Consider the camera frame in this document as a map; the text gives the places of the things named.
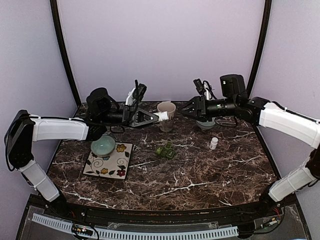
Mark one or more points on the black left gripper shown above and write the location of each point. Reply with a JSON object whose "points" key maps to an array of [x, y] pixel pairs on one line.
{"points": [[130, 118]]}

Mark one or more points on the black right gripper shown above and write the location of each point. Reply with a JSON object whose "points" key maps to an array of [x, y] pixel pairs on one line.
{"points": [[199, 108]]}

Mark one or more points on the white pill bottle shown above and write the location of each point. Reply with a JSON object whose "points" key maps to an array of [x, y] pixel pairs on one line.
{"points": [[213, 143], [162, 116]]}

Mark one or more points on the green weekly pill organizer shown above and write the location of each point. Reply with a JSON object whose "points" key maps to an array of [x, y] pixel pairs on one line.
{"points": [[166, 151]]}

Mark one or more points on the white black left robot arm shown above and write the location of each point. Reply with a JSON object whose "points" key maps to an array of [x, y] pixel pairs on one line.
{"points": [[102, 112]]}

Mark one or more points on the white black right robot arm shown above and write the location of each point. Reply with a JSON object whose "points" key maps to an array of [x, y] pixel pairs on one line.
{"points": [[265, 113]]}

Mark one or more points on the striped light blue bowl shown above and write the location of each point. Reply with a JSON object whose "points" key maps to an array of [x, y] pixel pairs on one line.
{"points": [[205, 125]]}

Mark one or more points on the white mug with coral pattern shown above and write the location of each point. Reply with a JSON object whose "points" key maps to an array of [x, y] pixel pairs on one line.
{"points": [[167, 111]]}

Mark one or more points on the plain celadon green bowl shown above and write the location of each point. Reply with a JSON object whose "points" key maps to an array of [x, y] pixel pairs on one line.
{"points": [[104, 146]]}

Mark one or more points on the square floral plate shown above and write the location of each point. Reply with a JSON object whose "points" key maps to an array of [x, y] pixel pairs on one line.
{"points": [[114, 166]]}

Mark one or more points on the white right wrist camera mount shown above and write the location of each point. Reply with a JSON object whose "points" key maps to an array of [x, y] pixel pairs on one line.
{"points": [[208, 92]]}

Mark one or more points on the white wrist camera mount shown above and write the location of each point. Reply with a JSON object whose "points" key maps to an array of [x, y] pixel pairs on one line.
{"points": [[131, 97], [208, 92]]}

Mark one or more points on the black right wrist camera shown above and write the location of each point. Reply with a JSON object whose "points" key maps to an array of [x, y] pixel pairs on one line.
{"points": [[199, 86]]}

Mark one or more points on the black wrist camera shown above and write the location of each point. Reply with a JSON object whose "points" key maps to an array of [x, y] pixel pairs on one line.
{"points": [[140, 90], [199, 86]]}

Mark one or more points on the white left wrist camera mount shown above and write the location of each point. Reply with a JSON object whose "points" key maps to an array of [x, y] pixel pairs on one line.
{"points": [[131, 97]]}

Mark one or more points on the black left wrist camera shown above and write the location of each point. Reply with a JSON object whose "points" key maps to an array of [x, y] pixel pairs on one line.
{"points": [[140, 90]]}

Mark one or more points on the black frame post right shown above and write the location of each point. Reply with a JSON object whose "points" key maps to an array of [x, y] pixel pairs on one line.
{"points": [[260, 45]]}

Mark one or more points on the black frame post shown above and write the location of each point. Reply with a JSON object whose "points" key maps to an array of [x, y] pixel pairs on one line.
{"points": [[260, 45], [63, 51]]}

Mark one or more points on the black front table rail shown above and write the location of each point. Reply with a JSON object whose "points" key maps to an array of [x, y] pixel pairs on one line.
{"points": [[243, 215]]}

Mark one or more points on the white slotted cable duct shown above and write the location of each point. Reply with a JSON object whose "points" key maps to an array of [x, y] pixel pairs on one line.
{"points": [[121, 231]]}

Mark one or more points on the black frame post left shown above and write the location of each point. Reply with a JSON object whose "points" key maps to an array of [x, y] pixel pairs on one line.
{"points": [[63, 51]]}

